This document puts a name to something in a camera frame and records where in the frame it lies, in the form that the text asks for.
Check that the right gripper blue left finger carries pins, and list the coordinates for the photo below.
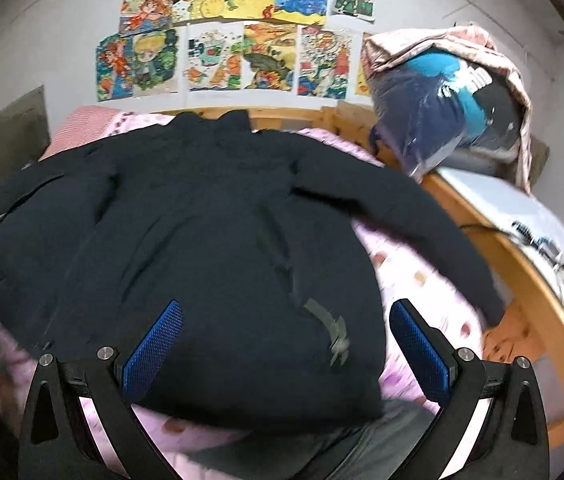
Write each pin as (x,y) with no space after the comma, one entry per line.
(55,439)

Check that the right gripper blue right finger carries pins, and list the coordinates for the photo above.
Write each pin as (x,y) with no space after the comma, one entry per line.
(512,440)

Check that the black padded jacket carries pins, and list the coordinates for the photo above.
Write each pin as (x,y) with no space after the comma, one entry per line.
(250,233)

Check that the plastic bag of clothes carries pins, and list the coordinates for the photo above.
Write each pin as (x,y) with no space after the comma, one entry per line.
(437,103)

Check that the pink patterned bed quilt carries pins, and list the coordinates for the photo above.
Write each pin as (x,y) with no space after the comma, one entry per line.
(371,452)

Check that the white side table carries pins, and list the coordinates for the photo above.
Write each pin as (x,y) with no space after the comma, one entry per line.
(501,204)

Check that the yellow bear drawing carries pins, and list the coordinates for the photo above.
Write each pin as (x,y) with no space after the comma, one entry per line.
(361,86)

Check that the swimming girl drawing lower left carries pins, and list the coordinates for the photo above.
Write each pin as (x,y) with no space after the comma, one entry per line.
(113,68)

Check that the blond boy drawing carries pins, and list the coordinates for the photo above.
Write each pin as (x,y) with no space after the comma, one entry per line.
(155,62)

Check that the pink floral cloth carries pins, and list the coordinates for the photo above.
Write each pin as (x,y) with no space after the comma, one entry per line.
(386,50)

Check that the oranges and drink drawing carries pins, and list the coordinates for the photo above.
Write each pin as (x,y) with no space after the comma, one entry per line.
(214,56)

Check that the colourful doodle drawing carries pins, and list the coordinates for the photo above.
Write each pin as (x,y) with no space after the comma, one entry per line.
(324,63)

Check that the anime girl drawing upper left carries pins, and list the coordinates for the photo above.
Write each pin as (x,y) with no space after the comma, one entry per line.
(139,16)

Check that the orange landscape drawing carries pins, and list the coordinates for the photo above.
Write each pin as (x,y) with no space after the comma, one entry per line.
(270,51)

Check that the wooden bed frame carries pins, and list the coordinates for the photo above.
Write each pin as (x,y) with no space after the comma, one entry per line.
(535,317)

